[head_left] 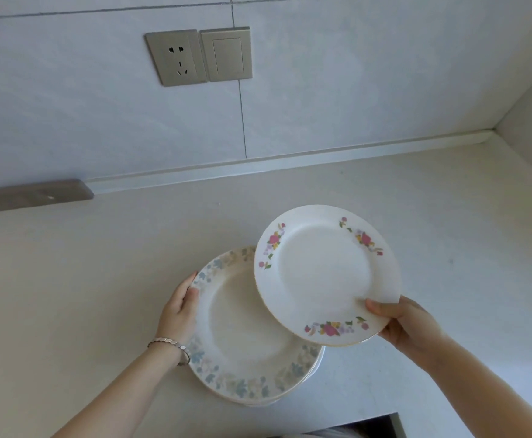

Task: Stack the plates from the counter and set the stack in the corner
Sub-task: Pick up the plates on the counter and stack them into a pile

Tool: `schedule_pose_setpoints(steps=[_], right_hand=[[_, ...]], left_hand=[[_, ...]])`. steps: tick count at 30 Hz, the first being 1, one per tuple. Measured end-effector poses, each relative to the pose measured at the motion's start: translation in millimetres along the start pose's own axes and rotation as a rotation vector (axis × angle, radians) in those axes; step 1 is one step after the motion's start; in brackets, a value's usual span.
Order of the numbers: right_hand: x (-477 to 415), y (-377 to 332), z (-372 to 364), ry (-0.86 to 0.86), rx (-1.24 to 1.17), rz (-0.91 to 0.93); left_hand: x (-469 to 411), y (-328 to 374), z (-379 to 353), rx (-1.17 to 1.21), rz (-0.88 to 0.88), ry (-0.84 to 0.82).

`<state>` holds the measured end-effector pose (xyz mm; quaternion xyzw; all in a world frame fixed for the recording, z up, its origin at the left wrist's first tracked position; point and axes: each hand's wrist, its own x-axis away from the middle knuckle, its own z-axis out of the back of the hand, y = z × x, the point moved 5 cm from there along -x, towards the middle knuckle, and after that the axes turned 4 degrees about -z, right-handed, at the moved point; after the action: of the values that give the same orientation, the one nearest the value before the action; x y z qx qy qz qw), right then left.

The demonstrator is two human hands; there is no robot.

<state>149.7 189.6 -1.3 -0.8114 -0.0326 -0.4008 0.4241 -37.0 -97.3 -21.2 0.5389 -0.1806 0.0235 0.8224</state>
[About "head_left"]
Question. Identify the person's left thumb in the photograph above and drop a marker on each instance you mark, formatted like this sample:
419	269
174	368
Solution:
191	297

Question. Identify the person's left forearm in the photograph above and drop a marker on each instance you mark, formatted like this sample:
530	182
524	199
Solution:
115	394

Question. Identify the person's right thumb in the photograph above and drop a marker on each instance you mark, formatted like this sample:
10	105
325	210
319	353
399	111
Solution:
379	307

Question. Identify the white plate underneath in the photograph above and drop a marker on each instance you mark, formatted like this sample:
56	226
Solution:
303	382

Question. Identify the grey wall power socket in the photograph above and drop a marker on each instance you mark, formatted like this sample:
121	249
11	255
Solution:
176	57

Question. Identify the grey metal wall plate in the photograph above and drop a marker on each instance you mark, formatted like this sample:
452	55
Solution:
31	195

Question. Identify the person's right forearm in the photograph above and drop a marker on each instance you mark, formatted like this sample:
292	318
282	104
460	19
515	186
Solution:
489	387

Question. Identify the person's right hand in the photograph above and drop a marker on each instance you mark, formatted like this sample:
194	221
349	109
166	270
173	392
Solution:
407	324

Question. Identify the white plate blue flowers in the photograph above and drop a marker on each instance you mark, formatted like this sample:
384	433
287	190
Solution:
238	332

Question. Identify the person's left hand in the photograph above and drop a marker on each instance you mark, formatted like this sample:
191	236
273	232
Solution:
177	317

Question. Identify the grey wall light switch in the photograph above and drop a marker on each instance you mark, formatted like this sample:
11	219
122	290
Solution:
226	54

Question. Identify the white plate pink flowers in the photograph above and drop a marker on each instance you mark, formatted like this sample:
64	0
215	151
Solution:
327	269

